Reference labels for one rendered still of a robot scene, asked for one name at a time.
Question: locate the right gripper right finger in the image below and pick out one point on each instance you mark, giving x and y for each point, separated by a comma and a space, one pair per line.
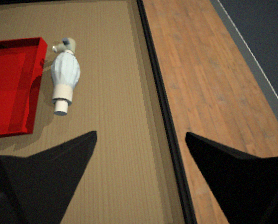
245, 186

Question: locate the red tray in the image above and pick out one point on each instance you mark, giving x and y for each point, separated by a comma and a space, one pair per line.
20, 79

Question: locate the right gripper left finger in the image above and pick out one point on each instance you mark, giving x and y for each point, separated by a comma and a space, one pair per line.
41, 186

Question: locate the white resuscitator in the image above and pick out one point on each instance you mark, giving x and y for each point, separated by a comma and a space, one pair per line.
65, 73

